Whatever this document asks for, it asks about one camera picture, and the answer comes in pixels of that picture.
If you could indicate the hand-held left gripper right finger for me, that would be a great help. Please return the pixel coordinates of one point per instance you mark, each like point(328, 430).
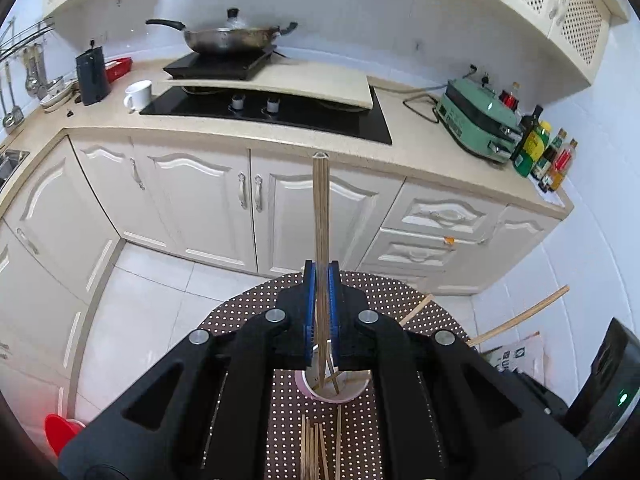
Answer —
point(334, 310)

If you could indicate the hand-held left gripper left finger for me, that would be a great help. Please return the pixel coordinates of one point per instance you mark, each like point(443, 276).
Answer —
point(310, 310)

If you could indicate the pink cup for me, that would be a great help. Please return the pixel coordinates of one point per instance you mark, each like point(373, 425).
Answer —
point(350, 391)

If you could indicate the single wooden chopstick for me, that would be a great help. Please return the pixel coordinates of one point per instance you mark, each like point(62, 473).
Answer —
point(317, 210)
point(520, 316)
point(417, 309)

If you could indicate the bunch of wooden chopsticks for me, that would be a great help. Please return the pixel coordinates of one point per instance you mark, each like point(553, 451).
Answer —
point(311, 450)

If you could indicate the printed cardboard box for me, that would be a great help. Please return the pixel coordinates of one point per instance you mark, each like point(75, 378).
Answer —
point(515, 355)

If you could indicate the brown polka-dot tablecloth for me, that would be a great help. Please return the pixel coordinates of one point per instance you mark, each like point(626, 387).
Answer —
point(360, 435)

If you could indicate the cream cabinet drawer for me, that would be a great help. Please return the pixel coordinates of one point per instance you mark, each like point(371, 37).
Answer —
point(440, 215)

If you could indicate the white paper sheet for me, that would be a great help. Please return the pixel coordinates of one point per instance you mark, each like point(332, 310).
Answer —
point(555, 195)

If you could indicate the black glass gas hob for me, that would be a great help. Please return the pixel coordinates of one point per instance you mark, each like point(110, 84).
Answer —
point(310, 117)

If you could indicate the red label sauce bottle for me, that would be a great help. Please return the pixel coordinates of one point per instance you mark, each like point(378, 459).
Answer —
point(562, 165)

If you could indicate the dark soy sauce bottle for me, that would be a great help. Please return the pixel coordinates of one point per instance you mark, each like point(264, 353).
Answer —
point(547, 160)

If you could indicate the beige cutting board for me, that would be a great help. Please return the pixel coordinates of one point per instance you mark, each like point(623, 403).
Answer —
point(310, 85)

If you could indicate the green bottle with yellow cap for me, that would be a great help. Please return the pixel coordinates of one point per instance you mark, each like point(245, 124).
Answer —
point(532, 152)

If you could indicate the green electric grill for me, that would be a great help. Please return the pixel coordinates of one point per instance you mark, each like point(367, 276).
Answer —
point(475, 120)

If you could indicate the dark oil bottle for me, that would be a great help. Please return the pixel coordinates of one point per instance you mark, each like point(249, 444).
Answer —
point(530, 127)

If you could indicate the black induction cooker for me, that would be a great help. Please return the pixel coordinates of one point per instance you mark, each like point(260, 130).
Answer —
point(215, 67)

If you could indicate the white mug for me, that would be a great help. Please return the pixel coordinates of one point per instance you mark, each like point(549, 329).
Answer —
point(140, 95)

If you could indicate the red plastic bucket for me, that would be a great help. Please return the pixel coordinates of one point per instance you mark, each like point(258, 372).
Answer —
point(62, 432)

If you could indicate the steel wok with lid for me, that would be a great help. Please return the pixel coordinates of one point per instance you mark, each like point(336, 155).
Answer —
point(225, 40)

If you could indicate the red box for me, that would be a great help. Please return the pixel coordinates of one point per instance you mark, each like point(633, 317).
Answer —
point(119, 69)

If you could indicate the black kettle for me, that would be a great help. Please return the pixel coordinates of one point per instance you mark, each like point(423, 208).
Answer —
point(92, 75)

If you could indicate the stainless steel sink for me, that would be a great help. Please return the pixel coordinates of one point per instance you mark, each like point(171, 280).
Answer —
point(12, 165)

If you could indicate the stack of bowls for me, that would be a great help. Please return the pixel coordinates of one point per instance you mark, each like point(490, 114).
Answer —
point(56, 96)

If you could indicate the hanging steel ladle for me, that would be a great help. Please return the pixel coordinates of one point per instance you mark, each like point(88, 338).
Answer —
point(12, 116)

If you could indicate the hanging steel spoon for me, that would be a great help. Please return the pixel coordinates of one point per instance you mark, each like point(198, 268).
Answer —
point(31, 82)

